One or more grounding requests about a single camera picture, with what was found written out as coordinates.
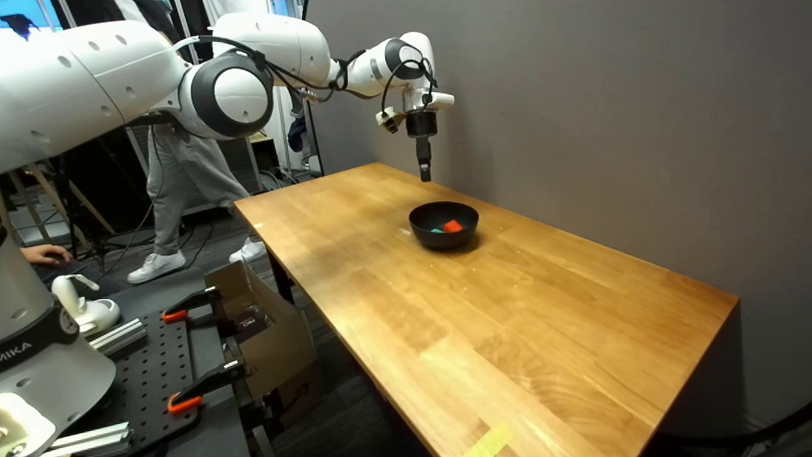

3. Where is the wooden tripod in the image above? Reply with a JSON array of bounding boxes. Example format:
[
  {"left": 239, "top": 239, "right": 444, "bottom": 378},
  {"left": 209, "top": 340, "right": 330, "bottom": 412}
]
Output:
[{"left": 3, "top": 161, "right": 118, "bottom": 257}]

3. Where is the white handheld controller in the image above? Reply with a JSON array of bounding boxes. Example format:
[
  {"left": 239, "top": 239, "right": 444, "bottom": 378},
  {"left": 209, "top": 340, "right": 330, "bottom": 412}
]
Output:
[{"left": 48, "top": 272, "right": 124, "bottom": 340}]

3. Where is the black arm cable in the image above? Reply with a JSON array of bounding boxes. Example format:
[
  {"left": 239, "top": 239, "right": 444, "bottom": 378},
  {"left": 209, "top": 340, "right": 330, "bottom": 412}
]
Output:
[{"left": 173, "top": 34, "right": 442, "bottom": 115}]

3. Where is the aluminium extrusion rail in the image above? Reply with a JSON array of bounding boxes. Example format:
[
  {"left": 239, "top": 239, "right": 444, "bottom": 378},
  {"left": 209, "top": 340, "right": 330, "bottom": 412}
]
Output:
[
  {"left": 36, "top": 418, "right": 133, "bottom": 457},
  {"left": 86, "top": 318, "right": 149, "bottom": 356}
]

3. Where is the black clamp with orange tip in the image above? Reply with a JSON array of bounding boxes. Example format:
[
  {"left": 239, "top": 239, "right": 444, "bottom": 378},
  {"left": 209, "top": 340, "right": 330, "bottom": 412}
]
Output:
[
  {"left": 160, "top": 284, "right": 222, "bottom": 328},
  {"left": 161, "top": 358, "right": 248, "bottom": 418}
]

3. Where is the white sneaker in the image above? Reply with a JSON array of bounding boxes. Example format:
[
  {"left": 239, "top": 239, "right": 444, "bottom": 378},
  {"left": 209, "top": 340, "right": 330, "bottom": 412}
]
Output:
[
  {"left": 124, "top": 248, "right": 189, "bottom": 288},
  {"left": 225, "top": 239, "right": 268, "bottom": 266}
]

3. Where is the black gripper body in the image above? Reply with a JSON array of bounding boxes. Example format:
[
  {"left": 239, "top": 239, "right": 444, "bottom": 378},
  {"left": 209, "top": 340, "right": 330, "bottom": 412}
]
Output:
[{"left": 404, "top": 106, "right": 442, "bottom": 142}]

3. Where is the person's bare hand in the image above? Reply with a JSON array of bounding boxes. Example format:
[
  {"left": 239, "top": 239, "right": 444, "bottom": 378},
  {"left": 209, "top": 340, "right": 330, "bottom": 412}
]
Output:
[{"left": 20, "top": 241, "right": 76, "bottom": 269}]

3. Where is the black bowl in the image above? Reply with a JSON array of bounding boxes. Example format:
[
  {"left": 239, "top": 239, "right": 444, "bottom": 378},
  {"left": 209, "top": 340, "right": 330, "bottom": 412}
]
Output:
[{"left": 405, "top": 201, "right": 481, "bottom": 252}]

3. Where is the cardboard box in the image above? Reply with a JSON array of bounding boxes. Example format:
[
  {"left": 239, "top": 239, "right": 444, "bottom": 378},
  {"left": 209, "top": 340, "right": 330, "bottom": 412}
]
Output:
[{"left": 202, "top": 261, "right": 324, "bottom": 401}]

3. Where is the black floor cable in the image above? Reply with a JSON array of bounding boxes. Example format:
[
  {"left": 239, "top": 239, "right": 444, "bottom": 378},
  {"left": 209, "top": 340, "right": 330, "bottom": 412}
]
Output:
[{"left": 654, "top": 396, "right": 812, "bottom": 454}]

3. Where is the yellow tape piece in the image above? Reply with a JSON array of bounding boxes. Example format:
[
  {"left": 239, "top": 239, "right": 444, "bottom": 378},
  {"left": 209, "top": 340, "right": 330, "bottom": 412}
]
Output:
[{"left": 463, "top": 422, "right": 514, "bottom": 457}]

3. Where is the person in grey trousers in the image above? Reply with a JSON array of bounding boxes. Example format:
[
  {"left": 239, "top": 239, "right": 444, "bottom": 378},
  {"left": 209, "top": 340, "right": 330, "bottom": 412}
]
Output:
[{"left": 138, "top": 0, "right": 256, "bottom": 257}]

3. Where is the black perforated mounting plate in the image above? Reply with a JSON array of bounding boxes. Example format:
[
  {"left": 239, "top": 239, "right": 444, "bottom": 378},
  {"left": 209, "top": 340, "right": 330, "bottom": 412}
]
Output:
[{"left": 60, "top": 307, "right": 256, "bottom": 457}]

